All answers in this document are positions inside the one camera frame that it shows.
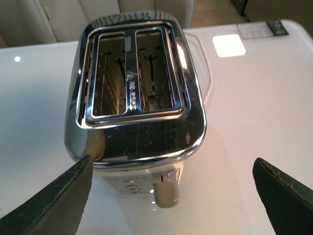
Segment white chrome two-slot toaster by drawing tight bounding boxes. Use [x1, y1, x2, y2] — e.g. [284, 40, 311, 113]
[64, 10, 206, 197]

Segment beige chair right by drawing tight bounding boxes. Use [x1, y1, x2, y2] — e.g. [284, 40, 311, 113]
[34, 0, 196, 43]

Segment white toaster power cable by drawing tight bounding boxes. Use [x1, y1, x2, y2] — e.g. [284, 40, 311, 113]
[183, 33, 213, 105]

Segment beige toaster lever knob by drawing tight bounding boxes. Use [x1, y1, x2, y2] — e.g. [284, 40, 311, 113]
[153, 181, 179, 208]

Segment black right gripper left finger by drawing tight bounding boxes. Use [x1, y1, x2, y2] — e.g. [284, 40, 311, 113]
[0, 155, 93, 235]

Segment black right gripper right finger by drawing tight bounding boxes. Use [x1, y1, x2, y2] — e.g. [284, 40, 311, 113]
[252, 158, 313, 235]

